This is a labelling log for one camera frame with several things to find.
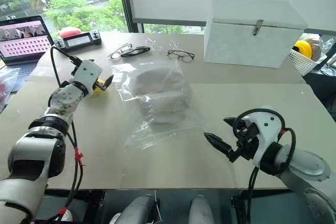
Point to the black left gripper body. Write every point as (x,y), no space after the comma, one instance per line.
(100,84)

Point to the white wooden box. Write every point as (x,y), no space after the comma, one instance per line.
(249,43)

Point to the folded black frame glasses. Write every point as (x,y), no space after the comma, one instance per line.
(135,51)

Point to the black handheld controller with screen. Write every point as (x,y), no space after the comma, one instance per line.
(77,40)

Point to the metal box latch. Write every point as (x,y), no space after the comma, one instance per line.
(258,27)

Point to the clear frame glasses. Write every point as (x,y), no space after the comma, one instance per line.
(150,42)
(174,43)

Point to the open black frame glasses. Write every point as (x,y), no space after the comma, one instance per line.
(187,56)

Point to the white plastic basket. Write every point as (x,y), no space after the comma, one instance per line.
(304,62)

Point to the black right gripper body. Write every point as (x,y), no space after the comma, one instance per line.
(248,140)

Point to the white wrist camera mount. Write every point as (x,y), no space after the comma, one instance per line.
(88,73)
(265,134)

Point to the clear bag with red item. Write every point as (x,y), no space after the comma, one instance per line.
(6,87)

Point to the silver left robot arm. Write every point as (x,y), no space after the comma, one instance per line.
(26,142)

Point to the large clear plastic bag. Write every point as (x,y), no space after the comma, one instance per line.
(162,129)

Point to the yellow rounded object in basket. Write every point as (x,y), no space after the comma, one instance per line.
(304,48)

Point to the small clear plastic bag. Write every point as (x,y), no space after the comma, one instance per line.
(123,68)

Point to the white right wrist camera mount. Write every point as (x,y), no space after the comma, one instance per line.
(265,134)

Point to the brown rounded object in basket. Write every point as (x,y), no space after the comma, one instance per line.
(316,48)

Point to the black window frame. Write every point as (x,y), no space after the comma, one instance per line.
(128,6)

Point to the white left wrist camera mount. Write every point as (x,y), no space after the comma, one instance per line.
(88,73)

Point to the small yellow object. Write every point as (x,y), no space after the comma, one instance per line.
(101,93)

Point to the open laptop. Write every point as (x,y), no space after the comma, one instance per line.
(23,40)

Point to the red rounded object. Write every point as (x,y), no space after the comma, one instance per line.
(69,32)

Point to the grey rounded robot leg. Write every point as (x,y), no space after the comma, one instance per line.
(200,211)
(136,209)

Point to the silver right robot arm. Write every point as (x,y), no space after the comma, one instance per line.
(307,163)

